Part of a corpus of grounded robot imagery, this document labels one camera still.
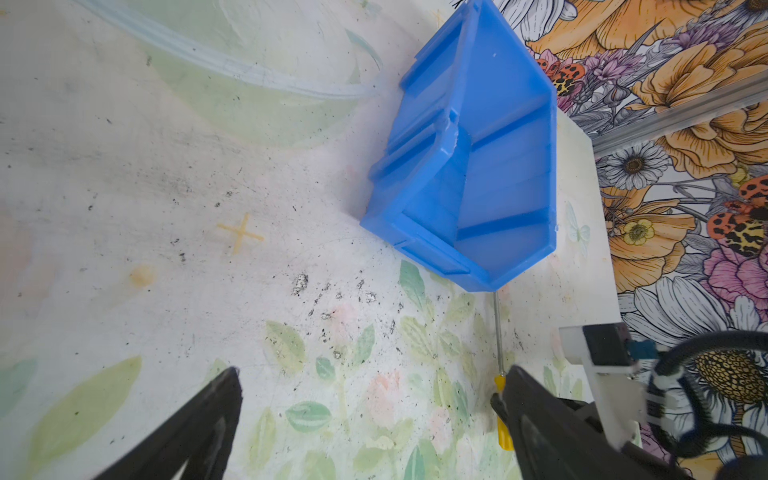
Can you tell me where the yellow handled screwdriver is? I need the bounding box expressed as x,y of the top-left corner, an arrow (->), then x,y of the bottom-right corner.
491,292 -> 514,451

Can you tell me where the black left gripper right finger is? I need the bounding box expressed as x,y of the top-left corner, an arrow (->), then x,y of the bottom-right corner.
490,365 -> 658,480

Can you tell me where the aluminium corner frame rail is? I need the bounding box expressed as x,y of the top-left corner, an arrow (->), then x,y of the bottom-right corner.
592,71 -> 767,158

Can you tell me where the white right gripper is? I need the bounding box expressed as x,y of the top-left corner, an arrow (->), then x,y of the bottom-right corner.
559,323 -> 646,451

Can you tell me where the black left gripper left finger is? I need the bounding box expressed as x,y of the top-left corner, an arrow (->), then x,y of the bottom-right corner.
97,367 -> 243,479

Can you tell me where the blue plastic storage bin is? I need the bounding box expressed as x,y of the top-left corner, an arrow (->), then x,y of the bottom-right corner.
361,1 -> 558,292

